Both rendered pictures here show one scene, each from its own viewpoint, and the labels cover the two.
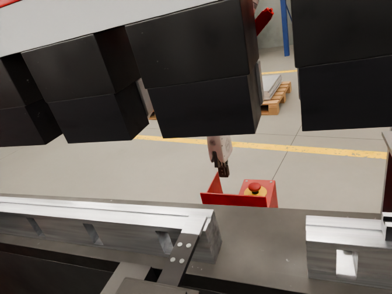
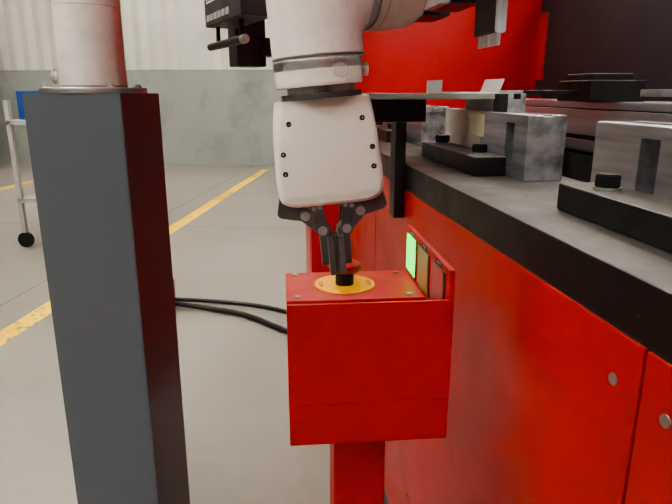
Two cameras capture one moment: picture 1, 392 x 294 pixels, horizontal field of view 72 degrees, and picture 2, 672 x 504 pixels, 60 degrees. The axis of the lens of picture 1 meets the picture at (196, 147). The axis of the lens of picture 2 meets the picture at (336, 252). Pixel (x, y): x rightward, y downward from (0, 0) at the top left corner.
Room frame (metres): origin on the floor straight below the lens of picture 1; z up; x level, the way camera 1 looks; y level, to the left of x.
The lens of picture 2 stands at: (1.06, 0.40, 1.00)
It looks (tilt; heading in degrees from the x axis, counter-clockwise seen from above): 15 degrees down; 236
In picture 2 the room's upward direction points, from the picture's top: straight up
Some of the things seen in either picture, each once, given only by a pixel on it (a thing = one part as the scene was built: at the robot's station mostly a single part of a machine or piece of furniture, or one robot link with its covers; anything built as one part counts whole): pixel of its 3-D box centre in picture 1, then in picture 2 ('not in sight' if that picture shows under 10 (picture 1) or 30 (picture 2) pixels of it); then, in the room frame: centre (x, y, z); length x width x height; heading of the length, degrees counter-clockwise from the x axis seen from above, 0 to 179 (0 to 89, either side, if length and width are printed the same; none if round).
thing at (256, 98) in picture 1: (202, 71); not in sight; (0.39, -0.04, 1.26); 0.15 x 0.09 x 0.17; 64
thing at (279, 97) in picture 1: (240, 98); not in sight; (3.58, -0.77, 0.07); 1.20 x 0.82 x 0.14; 55
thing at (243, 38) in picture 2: not in sight; (226, 35); (0.14, -1.71, 1.20); 0.45 x 0.03 x 0.08; 83
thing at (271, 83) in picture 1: (238, 89); not in sight; (3.58, -0.77, 0.21); 1.03 x 0.64 x 0.13; 55
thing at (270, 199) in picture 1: (241, 200); (357, 322); (0.70, -0.10, 0.75); 0.20 x 0.16 x 0.18; 62
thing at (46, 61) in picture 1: (94, 88); not in sight; (0.48, 0.14, 1.26); 0.15 x 0.09 x 0.17; 64
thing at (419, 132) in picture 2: not in sight; (409, 121); (-0.02, -0.86, 0.92); 0.50 x 0.06 x 0.10; 64
